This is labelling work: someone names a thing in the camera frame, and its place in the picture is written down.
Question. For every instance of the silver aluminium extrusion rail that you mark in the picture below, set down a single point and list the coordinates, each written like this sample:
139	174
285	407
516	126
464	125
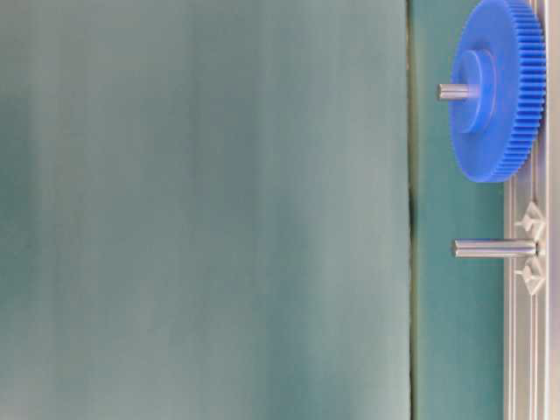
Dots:
531	285

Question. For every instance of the green table mat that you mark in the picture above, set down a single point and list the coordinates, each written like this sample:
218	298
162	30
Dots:
457	304

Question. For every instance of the large blue plastic gear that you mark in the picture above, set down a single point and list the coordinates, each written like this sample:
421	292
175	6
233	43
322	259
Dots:
501	57

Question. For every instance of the bare steel shaft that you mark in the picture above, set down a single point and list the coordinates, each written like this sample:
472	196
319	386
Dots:
492	248

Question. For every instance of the steel shaft through large gear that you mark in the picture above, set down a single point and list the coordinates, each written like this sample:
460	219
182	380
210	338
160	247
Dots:
454	92

